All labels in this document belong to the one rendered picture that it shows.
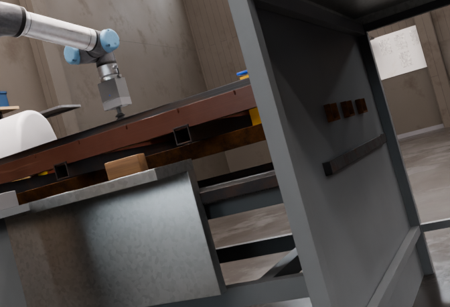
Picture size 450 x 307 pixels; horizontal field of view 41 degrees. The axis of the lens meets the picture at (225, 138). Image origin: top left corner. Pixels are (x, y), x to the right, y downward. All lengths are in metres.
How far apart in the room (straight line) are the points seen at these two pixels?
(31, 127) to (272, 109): 4.55
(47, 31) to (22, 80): 6.25
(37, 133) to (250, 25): 4.57
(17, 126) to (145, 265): 3.90
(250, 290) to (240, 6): 0.86
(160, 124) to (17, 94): 6.41
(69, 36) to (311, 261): 1.15
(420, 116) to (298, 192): 11.05
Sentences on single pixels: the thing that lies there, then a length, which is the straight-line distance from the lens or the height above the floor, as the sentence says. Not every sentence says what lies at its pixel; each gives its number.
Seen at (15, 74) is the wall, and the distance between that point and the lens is 8.17.
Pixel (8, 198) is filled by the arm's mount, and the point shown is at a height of 0.71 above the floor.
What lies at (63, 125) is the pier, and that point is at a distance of 8.30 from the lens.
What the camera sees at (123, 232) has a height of 0.52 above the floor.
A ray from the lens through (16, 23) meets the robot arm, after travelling 1.92.
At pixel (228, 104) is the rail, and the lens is 1.61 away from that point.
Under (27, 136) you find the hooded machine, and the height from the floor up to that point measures 1.26.
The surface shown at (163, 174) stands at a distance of 1.53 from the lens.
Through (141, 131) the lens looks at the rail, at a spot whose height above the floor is 0.79.
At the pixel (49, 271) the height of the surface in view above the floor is 0.46.
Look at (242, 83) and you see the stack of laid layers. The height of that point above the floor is 0.84.
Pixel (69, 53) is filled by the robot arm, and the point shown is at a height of 1.15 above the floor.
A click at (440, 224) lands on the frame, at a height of 0.18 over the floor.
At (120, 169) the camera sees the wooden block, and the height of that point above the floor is 0.70.
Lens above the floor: 0.67
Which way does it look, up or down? 1 degrees up
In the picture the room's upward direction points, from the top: 15 degrees counter-clockwise
